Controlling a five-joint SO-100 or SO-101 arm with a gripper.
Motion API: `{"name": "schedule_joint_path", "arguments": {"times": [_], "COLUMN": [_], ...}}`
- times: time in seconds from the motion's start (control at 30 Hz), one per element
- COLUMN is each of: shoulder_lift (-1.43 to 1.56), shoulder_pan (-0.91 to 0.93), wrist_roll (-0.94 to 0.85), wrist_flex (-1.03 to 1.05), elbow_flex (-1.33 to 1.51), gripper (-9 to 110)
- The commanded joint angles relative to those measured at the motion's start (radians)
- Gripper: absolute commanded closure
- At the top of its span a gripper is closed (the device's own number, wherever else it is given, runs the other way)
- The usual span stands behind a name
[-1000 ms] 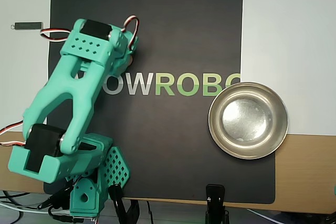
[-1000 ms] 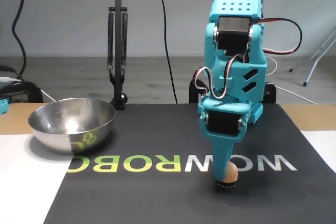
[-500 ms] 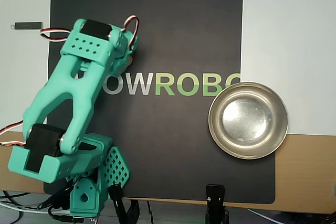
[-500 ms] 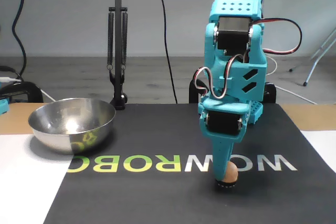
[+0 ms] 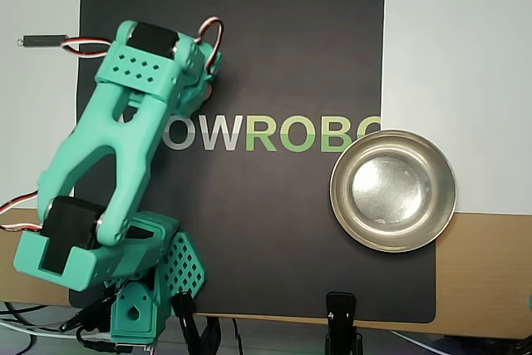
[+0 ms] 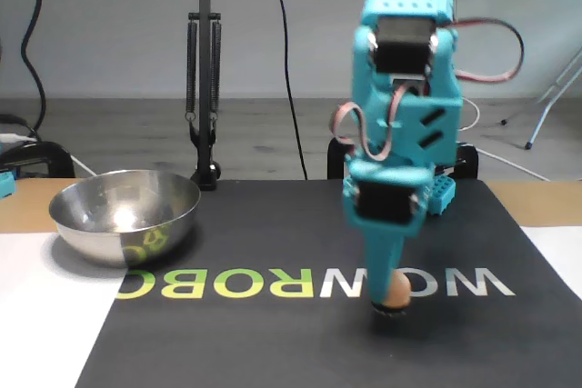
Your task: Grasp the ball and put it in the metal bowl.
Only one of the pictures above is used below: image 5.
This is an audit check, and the black USB stick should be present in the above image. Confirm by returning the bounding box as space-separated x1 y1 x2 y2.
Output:
17 34 70 49

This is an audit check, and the black WOWROBO mat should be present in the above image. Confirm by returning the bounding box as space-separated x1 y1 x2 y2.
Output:
68 0 437 325

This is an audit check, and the black robot base clamp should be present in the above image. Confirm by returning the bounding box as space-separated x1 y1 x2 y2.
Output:
171 291 222 355

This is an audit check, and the red white black servo wire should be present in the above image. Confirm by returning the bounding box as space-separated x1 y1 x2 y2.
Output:
60 34 112 57
195 17 225 77
0 190 45 234

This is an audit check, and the teal gripper with servo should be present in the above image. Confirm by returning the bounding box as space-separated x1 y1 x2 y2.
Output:
178 34 223 117

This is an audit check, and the metal bowl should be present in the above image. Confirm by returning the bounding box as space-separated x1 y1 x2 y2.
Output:
329 129 457 254

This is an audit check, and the long white cable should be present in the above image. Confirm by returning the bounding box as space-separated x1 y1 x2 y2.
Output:
0 320 80 338

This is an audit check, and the black clamp at centre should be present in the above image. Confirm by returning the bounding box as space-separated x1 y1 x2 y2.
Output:
323 291 363 355

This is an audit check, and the thin black hanging cable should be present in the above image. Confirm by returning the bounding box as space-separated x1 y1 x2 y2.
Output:
229 317 246 355

